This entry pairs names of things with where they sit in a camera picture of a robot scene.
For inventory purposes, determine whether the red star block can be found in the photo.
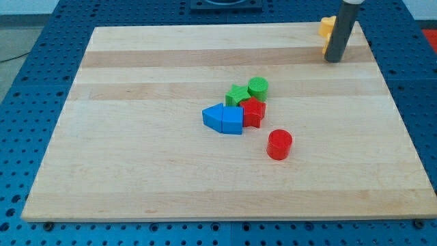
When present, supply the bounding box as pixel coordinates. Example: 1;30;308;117
240;96;266;128

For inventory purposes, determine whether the blue cube block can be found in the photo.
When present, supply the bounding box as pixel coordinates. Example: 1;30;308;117
222;107;243;135

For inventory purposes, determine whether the yellow block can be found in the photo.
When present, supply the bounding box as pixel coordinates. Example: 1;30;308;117
318;16;337;38
322;33;332;55

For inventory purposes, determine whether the green star block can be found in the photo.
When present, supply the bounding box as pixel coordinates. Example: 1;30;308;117
225;84;251;107

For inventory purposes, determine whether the yellow block lower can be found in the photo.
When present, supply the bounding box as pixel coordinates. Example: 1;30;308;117
322;33;332;55

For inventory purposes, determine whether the red cylinder block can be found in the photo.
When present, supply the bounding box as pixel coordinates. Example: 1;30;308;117
266;129;293;161

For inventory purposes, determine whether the blue triangle block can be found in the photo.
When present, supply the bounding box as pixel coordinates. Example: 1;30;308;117
202;103;224;133

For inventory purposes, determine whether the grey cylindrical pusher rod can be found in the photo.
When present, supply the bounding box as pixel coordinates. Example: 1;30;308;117
324;0;361;63

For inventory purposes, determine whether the green cylinder block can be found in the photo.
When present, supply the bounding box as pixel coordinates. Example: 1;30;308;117
248;77;268;102

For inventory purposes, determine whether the black cable on floor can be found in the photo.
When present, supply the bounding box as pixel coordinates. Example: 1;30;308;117
0;51;31;64

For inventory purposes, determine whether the wooden board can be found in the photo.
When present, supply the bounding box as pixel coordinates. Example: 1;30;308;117
21;22;436;222

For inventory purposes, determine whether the yellow block upper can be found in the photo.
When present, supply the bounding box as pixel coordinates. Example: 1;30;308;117
318;16;337;38

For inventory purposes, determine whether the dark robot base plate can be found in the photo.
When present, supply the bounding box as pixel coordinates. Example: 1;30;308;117
188;0;263;11

